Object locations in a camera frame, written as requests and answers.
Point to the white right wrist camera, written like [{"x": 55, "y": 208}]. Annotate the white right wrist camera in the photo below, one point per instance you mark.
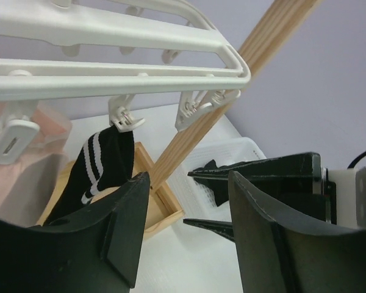
[{"x": 350, "y": 197}]

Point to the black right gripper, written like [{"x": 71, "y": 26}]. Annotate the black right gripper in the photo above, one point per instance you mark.
[{"x": 293, "y": 180}]

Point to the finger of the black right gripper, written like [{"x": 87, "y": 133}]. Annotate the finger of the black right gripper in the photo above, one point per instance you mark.
[{"x": 221, "y": 228}]

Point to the white plastic basket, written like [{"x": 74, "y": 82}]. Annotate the white plastic basket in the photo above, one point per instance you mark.
[{"x": 198, "y": 200}]

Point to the wooden drying rack frame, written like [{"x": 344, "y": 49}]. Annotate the wooden drying rack frame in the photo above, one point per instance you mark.
[{"x": 277, "y": 24}]

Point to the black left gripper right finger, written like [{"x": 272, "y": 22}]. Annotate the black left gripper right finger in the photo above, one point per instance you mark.
[{"x": 280, "y": 249}]

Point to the white plastic clip hanger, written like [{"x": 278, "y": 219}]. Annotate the white plastic clip hanger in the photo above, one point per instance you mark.
[{"x": 198, "y": 62}]

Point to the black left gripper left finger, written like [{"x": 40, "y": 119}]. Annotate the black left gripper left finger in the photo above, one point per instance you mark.
[{"x": 95, "y": 249}]

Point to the pink sock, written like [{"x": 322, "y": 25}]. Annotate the pink sock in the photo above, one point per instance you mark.
[{"x": 27, "y": 185}]

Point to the black striped sock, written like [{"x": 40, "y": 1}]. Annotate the black striped sock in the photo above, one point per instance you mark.
[{"x": 106, "y": 160}]

